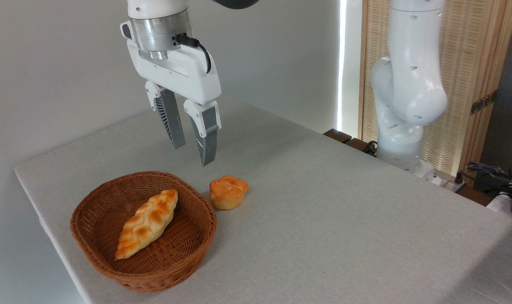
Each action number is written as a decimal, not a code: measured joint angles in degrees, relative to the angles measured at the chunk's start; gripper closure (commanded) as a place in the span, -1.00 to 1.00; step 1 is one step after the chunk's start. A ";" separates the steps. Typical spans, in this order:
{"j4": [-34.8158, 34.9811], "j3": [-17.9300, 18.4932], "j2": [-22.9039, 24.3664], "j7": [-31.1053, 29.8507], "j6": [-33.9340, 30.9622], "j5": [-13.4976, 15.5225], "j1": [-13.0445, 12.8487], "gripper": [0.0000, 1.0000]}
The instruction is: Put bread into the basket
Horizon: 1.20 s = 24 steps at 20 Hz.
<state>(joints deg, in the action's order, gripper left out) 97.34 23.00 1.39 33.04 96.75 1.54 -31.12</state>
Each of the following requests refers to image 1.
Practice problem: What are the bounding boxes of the brown wicker basket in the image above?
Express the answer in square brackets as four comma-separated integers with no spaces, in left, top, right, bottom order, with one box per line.
[70,171,217,293]

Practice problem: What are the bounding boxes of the tangled dark cable bundle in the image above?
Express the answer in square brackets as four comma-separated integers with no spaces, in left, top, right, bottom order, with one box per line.
[466,158,512,199]

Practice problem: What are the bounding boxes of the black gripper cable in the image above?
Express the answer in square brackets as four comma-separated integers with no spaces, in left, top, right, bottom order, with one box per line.
[176,34,212,73]

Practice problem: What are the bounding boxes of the dark metal screen hinge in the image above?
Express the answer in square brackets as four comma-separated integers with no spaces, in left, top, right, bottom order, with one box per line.
[470,90,498,115]

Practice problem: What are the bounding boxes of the dark brown wooden furniture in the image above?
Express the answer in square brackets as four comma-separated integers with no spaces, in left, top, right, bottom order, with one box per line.
[323,129,377,157]

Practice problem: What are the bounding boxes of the light wooden slatted screen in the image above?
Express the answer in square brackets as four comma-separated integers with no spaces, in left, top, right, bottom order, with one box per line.
[359,0,512,186]

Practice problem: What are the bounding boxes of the round flower-shaped bread bun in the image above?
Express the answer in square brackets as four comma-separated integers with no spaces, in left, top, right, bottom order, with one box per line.
[209,175,249,210]

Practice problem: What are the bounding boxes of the long braided bread loaf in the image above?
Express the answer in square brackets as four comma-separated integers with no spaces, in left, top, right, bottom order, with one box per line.
[114,188,179,260]

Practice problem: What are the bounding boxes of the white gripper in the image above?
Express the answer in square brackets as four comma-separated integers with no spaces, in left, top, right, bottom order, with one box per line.
[120,21,222,166]

